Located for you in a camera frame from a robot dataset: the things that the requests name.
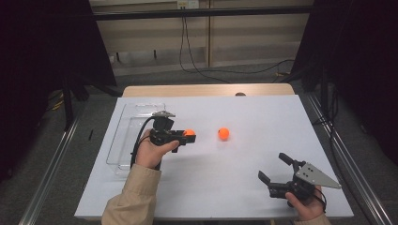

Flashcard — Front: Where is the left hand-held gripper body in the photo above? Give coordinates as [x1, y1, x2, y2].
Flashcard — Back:
[149, 110, 186, 154]

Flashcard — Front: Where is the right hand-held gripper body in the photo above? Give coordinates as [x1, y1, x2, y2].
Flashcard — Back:
[268, 160, 342, 202]

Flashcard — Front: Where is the clear plastic box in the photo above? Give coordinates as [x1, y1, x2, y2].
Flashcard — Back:
[105, 102, 167, 176]

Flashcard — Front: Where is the person's right hand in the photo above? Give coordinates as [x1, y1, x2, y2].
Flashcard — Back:
[284, 186, 327, 222]

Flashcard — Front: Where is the person's left hand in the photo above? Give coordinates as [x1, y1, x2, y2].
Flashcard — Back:
[134, 128, 180, 171]

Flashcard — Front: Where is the wooden table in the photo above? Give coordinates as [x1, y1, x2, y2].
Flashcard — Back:
[121, 82, 296, 98]

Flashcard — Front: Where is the black metal stand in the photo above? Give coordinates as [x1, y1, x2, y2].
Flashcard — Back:
[61, 74, 75, 131]

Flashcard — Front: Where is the beige wooden cabinet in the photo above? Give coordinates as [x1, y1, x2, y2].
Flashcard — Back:
[88, 0, 314, 77]

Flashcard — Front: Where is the black curtain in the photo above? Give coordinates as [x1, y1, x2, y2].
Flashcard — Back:
[290, 0, 398, 167]
[0, 0, 117, 182]

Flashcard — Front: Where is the black horizontal bar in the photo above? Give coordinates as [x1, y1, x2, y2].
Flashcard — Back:
[93, 5, 314, 22]

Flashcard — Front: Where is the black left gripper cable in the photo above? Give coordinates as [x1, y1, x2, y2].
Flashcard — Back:
[130, 116, 157, 170]

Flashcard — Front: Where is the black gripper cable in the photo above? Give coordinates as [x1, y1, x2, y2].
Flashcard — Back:
[130, 116, 157, 170]
[311, 187, 329, 214]

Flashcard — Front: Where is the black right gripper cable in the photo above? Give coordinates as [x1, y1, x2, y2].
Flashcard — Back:
[311, 187, 329, 214]

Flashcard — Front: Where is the metal floor rail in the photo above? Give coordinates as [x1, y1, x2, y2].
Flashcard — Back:
[306, 93, 393, 225]
[18, 102, 87, 225]

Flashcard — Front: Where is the black power cable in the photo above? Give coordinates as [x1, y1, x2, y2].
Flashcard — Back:
[184, 7, 232, 84]
[178, 7, 297, 75]

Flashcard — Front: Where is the yellow cable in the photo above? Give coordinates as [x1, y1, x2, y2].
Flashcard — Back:
[46, 90, 65, 112]

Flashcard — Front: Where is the white wall socket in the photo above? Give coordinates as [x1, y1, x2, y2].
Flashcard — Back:
[176, 0, 200, 9]

